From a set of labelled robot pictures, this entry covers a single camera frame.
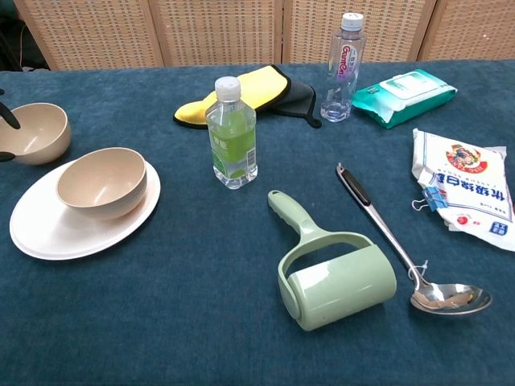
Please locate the green lint roller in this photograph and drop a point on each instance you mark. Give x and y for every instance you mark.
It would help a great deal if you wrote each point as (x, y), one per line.
(342, 281)

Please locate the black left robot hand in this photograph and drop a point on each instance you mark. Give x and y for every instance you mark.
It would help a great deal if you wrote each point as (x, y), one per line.
(9, 117)

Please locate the white round plate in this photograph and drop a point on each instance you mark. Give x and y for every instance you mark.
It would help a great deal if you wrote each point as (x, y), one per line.
(44, 237)

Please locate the steel ladle black grip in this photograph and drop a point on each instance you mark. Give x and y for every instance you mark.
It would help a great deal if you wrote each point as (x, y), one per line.
(450, 299)

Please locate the white zip tie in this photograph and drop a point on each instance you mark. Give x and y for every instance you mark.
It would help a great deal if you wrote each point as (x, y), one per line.
(418, 271)

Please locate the white sugar bag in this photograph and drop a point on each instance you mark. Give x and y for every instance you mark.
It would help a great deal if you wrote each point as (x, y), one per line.
(470, 189)

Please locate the yellow microfiber cloth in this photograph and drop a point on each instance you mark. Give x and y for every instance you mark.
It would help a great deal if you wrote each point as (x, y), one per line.
(257, 88)

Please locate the green label water bottle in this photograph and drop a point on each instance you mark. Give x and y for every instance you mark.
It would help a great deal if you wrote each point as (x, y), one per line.
(231, 140)

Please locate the green wet wipes pack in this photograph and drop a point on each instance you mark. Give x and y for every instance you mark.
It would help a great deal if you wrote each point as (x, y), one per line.
(402, 96)

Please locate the beige bowl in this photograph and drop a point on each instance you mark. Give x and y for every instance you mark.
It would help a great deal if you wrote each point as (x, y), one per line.
(100, 185)
(36, 134)

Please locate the blue tablecloth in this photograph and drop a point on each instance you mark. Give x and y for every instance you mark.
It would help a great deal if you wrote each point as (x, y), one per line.
(161, 301)

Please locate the dark grey cloth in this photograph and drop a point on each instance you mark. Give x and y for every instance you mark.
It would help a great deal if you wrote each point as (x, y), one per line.
(297, 98)

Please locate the wicker screen panel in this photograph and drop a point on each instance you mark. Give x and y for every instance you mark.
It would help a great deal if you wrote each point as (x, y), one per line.
(96, 32)
(470, 28)
(217, 32)
(306, 28)

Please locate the blue binder clip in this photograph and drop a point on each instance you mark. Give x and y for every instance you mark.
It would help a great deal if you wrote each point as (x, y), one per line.
(436, 198)

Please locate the purple label water bottle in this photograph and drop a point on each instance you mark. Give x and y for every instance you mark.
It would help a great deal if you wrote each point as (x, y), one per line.
(342, 80)

